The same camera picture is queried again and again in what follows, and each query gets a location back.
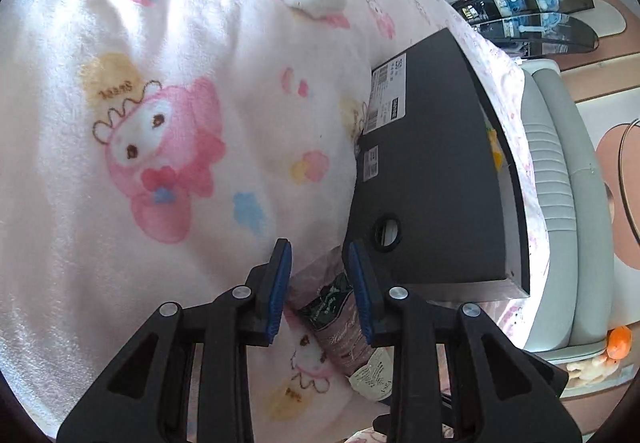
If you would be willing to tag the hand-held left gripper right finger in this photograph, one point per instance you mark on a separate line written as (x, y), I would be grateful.
(360, 293)

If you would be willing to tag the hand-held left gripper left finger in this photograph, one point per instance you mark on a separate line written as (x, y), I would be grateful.
(280, 293)

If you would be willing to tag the black cardboard box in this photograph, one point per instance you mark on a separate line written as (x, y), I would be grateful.
(440, 173)

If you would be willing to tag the yellow green toy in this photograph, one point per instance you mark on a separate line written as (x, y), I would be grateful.
(496, 150)

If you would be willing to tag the beige plush toy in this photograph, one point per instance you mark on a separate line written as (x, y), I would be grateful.
(595, 368)

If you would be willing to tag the orange toy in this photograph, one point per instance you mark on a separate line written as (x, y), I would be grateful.
(619, 342)

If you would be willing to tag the pink cartoon printed blanket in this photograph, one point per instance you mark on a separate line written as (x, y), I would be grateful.
(150, 48)

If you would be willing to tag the metal hoop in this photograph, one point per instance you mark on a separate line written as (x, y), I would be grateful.
(621, 173)

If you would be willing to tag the dark oval glass panel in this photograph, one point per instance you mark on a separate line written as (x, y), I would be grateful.
(540, 35)

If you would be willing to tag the beige oval rug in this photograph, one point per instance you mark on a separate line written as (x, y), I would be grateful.
(611, 18)

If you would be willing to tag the grey padded bed frame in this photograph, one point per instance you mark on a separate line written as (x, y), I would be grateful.
(565, 223)

